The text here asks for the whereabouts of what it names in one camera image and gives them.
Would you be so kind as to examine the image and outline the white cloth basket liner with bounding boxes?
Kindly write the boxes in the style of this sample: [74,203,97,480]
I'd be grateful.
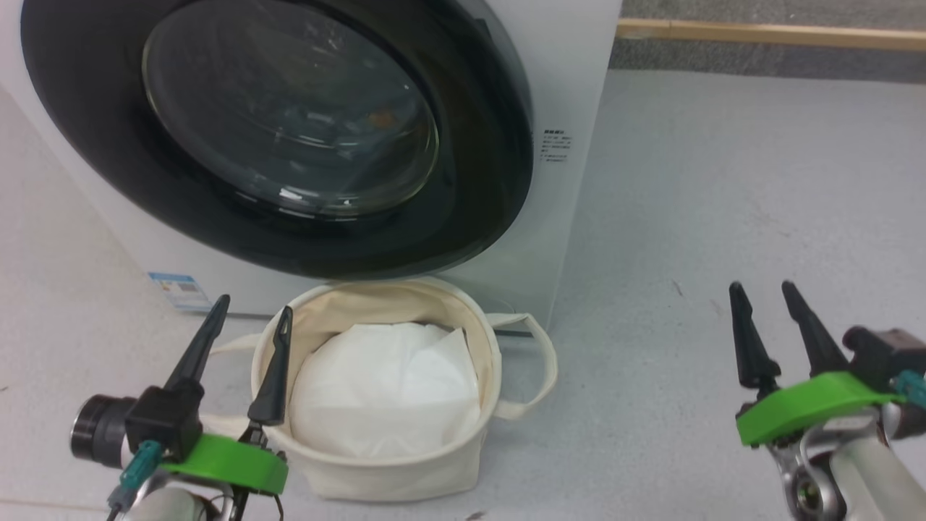
[289,322,482,458]

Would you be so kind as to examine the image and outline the round black washer door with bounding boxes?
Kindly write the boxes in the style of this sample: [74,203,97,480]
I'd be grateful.
[20,0,535,279]

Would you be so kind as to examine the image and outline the small printed text label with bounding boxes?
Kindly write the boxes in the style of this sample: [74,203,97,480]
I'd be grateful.
[541,129,574,164]

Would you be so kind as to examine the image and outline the cream fabric laundry basket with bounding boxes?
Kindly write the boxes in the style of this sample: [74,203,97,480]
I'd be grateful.
[210,277,558,502]

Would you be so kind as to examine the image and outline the teal plug camera cable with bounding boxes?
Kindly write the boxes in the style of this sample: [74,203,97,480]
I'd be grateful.
[107,440,164,521]
[896,370,926,407]

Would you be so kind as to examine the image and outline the wooden floor strip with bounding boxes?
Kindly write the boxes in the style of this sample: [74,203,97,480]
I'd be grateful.
[616,19,926,51]

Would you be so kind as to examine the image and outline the blue energy label sticker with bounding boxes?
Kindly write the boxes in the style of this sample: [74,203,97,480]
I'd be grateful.
[147,272,212,313]

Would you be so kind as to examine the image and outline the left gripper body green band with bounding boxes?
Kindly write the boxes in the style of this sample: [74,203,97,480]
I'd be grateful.
[163,433,289,521]

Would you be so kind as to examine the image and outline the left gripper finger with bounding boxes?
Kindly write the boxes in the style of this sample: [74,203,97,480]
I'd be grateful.
[163,294,232,395]
[239,305,294,444]

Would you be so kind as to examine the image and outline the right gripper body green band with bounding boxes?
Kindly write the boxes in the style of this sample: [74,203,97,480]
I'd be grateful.
[736,371,905,521]

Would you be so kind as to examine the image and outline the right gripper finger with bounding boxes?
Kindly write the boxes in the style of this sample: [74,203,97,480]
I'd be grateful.
[729,281,782,399]
[781,280,851,378]

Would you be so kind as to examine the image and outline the white front-load washing machine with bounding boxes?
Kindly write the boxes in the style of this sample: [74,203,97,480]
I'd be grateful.
[0,0,623,334]

